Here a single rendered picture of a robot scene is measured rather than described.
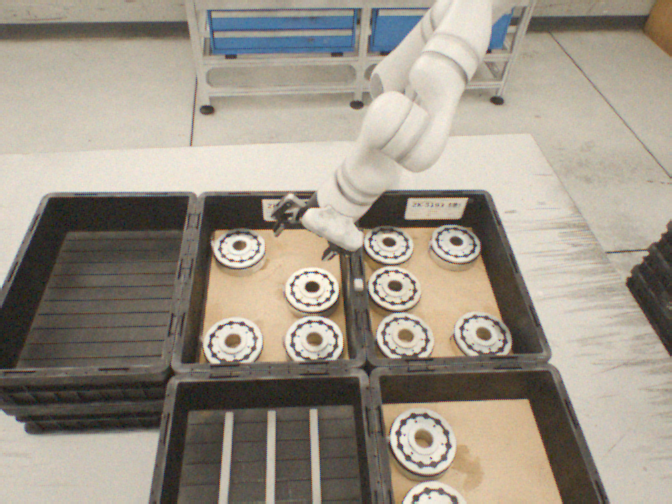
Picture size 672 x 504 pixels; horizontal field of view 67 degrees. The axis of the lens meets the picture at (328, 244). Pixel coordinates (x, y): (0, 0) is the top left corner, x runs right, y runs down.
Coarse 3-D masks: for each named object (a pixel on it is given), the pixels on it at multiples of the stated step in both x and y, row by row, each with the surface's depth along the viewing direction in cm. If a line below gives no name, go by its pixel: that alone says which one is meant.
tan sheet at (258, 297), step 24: (216, 240) 107; (264, 240) 108; (288, 240) 108; (312, 240) 109; (264, 264) 104; (288, 264) 104; (312, 264) 104; (336, 264) 104; (216, 288) 99; (240, 288) 99; (264, 288) 100; (216, 312) 96; (240, 312) 96; (264, 312) 96; (288, 312) 96; (336, 312) 97; (264, 336) 93; (264, 360) 89
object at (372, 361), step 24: (384, 192) 105; (408, 192) 105; (432, 192) 105; (456, 192) 106; (480, 192) 106; (504, 240) 97; (360, 264) 94; (528, 312) 87; (384, 360) 79; (408, 360) 80; (456, 360) 80; (480, 360) 80; (504, 360) 80; (528, 360) 80
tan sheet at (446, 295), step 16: (416, 240) 110; (416, 256) 107; (480, 256) 108; (368, 272) 103; (416, 272) 104; (432, 272) 104; (448, 272) 104; (464, 272) 105; (480, 272) 105; (432, 288) 102; (448, 288) 102; (464, 288) 102; (480, 288) 102; (432, 304) 99; (448, 304) 99; (464, 304) 99; (480, 304) 99; (496, 304) 100; (432, 320) 97; (448, 320) 97; (448, 336) 94; (432, 352) 92; (448, 352) 92; (512, 352) 93
